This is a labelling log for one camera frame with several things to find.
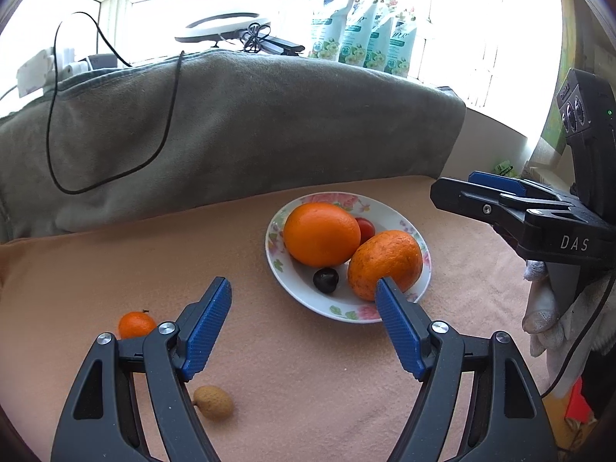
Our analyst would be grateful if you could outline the red cherry tomato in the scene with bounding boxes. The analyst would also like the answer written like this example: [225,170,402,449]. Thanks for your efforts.
[356,217,376,244]

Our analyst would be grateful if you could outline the dark plum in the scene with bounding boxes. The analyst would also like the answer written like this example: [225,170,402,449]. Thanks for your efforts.
[312,267,339,295]

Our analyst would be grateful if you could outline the white gloved hand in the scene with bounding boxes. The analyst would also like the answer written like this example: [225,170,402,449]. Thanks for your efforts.
[522,261,615,398]

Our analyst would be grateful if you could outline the green juice carton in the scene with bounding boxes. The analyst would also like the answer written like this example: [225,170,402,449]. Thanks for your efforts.
[493,160,518,178]

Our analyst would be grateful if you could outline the small mandarin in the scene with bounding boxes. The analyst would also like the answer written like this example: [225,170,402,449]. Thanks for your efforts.
[118,312,157,340]

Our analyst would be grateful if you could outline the brown longan upper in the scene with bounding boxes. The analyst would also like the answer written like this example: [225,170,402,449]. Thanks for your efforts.
[193,386,235,421]

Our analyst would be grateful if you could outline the speckled orange on plate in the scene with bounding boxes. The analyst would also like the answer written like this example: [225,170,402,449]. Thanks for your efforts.
[346,231,423,301]

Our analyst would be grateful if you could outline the large smooth orange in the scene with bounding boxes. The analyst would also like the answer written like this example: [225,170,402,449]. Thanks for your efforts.
[283,203,361,268]

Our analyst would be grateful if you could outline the floral refill pouch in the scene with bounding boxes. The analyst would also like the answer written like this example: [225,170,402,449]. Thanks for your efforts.
[308,0,355,62]
[384,10,418,78]
[363,2,396,72]
[338,0,378,67]

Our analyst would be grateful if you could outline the pink blanket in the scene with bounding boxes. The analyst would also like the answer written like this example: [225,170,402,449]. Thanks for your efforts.
[0,174,551,462]

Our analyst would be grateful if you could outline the floral white plate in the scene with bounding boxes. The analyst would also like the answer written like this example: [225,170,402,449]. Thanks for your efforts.
[265,191,432,324]

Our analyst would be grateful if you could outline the grey blanket on backrest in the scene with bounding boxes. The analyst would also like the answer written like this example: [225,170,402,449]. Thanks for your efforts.
[1,51,466,241]

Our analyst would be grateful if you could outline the black tripod stand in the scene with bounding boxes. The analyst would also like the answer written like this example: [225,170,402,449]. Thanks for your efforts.
[239,22,305,56]

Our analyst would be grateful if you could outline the white power adapter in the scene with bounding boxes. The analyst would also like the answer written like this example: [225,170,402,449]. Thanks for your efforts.
[17,48,55,98]

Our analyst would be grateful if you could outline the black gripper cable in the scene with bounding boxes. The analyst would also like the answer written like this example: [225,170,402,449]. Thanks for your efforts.
[540,268,616,401]

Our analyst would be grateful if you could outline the white ring light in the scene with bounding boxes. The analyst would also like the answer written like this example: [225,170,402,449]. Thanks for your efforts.
[174,12,270,44]

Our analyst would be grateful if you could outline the black looped cable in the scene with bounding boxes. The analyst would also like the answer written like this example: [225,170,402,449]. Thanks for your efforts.
[46,10,186,196]

